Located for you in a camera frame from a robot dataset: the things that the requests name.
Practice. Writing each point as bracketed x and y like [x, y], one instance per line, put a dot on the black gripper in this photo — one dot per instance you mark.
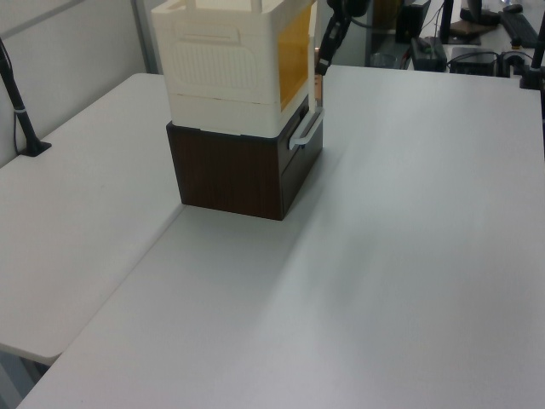
[349, 6]

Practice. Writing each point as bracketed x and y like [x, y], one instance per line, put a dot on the cream plastic cabinet box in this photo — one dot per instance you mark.
[213, 64]

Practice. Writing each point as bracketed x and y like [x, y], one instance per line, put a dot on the clear drinking glass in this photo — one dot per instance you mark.
[382, 60]

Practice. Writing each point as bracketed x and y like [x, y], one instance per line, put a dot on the black computer box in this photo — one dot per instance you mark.
[411, 21]

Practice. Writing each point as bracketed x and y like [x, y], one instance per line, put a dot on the black device green light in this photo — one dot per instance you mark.
[428, 53]

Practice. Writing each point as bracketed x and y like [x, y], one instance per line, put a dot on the black monitor stand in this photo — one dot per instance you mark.
[448, 21]

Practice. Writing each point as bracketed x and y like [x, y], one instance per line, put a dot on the brown flat pad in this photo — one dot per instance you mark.
[466, 27]

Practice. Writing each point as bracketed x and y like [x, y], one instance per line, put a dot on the black electronics box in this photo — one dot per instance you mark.
[474, 63]

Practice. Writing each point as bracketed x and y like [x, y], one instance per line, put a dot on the dark brown wooden drawer chest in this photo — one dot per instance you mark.
[225, 174]

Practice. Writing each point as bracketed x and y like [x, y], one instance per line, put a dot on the black computer mouse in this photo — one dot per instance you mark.
[512, 8]

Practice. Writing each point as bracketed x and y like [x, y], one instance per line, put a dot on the black computer keyboard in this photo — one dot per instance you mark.
[521, 27]

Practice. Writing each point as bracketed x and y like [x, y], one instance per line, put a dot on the black camera stand clamp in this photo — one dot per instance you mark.
[534, 68]

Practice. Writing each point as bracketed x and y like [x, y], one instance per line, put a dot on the black camera stand pole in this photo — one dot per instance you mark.
[19, 111]

